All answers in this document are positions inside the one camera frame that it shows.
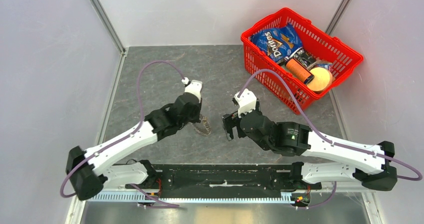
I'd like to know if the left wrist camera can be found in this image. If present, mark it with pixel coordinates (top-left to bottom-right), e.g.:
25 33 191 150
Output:
181 77 203 102

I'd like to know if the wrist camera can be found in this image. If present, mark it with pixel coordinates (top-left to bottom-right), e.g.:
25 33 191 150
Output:
233 88 258 118
181 77 203 102

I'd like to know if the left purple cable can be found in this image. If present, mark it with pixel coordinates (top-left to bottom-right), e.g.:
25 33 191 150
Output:
59 60 188 199

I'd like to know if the round yellow sponge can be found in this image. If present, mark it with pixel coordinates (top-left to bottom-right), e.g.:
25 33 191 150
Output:
306 67 334 93

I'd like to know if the slotted cable duct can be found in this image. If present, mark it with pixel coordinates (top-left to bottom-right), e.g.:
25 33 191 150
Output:
88 191 295 205

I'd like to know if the black snack packet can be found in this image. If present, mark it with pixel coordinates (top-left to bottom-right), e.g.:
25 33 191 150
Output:
290 47 317 69

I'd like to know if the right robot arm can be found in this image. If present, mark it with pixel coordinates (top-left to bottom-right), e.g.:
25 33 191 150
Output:
221 105 398 191

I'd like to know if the blue Doritos chip bag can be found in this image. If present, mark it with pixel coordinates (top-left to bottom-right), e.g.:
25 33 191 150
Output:
250 23 303 63

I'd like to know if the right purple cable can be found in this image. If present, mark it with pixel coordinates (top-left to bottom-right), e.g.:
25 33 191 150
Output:
235 69 424 182

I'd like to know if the purple cable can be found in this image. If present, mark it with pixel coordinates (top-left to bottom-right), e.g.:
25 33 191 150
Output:
59 60 188 199
235 69 424 182

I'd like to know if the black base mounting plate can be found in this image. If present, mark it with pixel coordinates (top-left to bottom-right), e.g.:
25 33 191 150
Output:
138 160 322 199

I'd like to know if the red plastic basket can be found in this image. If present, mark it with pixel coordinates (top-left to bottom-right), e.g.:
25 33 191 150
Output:
240 7 364 114

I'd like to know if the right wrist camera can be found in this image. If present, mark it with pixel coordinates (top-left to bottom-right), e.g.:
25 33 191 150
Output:
233 88 258 118

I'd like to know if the orange cylindrical can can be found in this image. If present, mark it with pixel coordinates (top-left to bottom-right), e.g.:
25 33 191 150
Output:
285 58 315 84

